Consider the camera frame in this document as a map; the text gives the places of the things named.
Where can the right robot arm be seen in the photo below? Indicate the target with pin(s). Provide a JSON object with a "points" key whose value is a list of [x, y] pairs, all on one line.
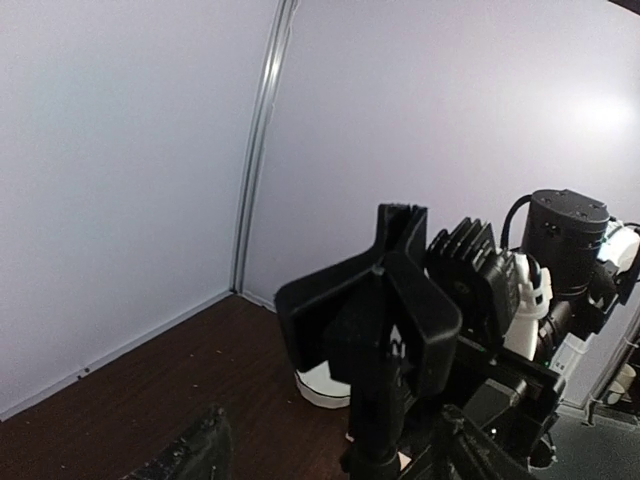
{"points": [[594, 263]]}

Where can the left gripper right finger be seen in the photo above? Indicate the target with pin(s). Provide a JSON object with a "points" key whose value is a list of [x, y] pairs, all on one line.
{"points": [[456, 448]]}

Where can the white scalloped bowl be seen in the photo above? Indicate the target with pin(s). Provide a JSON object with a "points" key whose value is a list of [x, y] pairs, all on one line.
{"points": [[318, 388]]}

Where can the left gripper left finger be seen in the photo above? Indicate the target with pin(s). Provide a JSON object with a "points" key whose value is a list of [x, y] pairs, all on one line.
{"points": [[204, 450]]}

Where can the right aluminium frame post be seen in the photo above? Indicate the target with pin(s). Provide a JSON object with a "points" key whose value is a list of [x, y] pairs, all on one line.
{"points": [[271, 70]]}

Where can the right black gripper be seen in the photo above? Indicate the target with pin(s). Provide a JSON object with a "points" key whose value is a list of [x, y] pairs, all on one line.
{"points": [[513, 400]]}

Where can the black microphone stand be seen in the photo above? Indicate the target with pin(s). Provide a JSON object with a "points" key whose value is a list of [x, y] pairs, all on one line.
{"points": [[382, 327]]}

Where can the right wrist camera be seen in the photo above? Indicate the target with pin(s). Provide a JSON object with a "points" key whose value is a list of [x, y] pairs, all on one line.
{"points": [[502, 294]]}

